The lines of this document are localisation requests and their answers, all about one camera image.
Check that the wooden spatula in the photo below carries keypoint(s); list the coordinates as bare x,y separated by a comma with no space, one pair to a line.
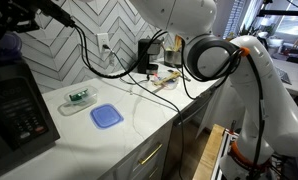
173,75

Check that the gold drawer handle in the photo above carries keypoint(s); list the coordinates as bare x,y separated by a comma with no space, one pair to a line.
149,153

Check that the blue square container lid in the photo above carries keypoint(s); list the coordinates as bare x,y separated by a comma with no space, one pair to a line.
105,116

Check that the black microwave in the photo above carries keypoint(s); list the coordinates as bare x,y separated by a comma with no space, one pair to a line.
26,126

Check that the metal utensil holder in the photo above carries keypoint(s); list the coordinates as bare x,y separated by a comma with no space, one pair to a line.
172,58

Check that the clear plastic container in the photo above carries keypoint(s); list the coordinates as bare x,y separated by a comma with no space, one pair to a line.
78,100

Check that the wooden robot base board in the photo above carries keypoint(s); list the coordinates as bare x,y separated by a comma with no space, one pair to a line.
209,156

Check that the clear round lid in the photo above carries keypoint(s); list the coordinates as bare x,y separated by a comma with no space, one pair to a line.
169,85

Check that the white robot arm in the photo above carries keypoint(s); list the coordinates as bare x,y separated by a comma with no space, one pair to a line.
270,122

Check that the blue plastic container on microwave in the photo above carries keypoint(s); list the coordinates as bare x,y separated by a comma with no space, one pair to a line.
10,48

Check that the black silver coffee maker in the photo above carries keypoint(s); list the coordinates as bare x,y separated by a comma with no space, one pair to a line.
144,55

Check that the white wall outlet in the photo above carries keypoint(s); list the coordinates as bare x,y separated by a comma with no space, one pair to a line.
103,39

